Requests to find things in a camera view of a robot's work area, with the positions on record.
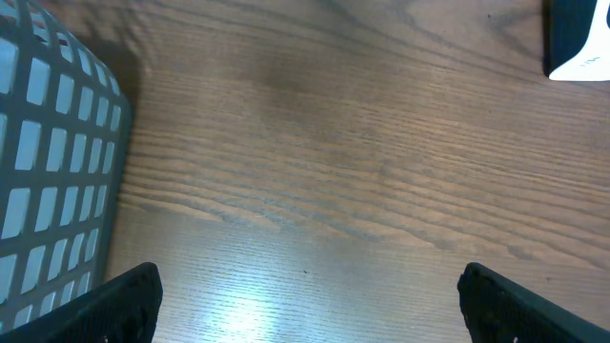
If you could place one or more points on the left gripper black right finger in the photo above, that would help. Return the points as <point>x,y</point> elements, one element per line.
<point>498,310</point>

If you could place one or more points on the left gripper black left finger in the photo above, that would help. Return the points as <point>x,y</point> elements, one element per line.
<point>124,309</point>

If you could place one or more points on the black mesh plastic basket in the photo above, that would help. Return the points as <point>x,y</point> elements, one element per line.
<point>64,129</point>

